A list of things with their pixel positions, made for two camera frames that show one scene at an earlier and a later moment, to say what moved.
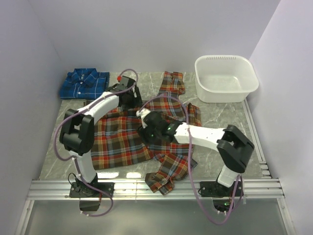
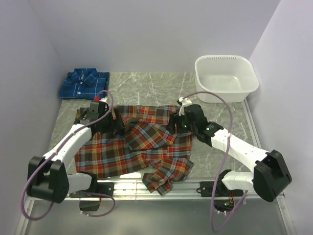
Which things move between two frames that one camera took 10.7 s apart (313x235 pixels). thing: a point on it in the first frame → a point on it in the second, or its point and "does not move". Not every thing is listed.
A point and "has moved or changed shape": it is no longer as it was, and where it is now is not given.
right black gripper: x=144 y=132 → x=174 y=118
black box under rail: x=89 y=205 does not move
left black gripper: x=137 y=101 → x=116 y=124
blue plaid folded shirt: x=84 y=83 does not move
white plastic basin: x=224 y=78 does not move
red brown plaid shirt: x=116 y=142 has moved or changed shape
